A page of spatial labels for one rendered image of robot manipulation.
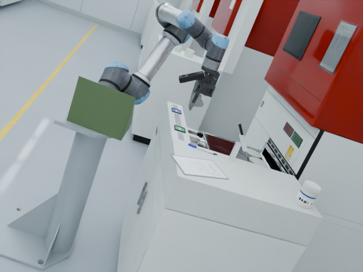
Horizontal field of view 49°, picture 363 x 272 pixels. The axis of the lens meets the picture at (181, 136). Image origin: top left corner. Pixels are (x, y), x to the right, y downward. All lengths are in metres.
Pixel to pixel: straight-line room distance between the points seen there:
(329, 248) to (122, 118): 1.27
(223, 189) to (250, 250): 0.32
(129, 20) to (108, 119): 7.98
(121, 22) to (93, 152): 7.92
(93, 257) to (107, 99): 1.02
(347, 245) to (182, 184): 1.13
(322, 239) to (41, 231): 1.56
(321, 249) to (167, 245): 0.95
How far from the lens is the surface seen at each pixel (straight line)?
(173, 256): 1.69
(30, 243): 2.47
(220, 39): 1.76
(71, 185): 2.18
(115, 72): 2.06
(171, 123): 1.98
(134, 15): 9.82
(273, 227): 1.68
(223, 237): 1.66
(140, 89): 2.12
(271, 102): 2.53
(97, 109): 1.93
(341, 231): 2.28
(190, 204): 1.55
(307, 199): 1.71
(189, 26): 1.80
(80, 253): 2.50
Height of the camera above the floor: 1.61
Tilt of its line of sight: 20 degrees down
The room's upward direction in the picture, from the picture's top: 22 degrees clockwise
